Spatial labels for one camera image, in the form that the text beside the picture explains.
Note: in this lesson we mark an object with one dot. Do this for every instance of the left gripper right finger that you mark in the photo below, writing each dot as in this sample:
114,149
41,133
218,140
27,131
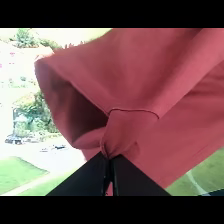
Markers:
133,181

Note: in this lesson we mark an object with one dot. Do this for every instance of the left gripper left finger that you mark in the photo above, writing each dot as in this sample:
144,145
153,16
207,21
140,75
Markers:
87,181

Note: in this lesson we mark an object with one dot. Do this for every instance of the red T-shirt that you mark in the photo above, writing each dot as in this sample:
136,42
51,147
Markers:
150,83

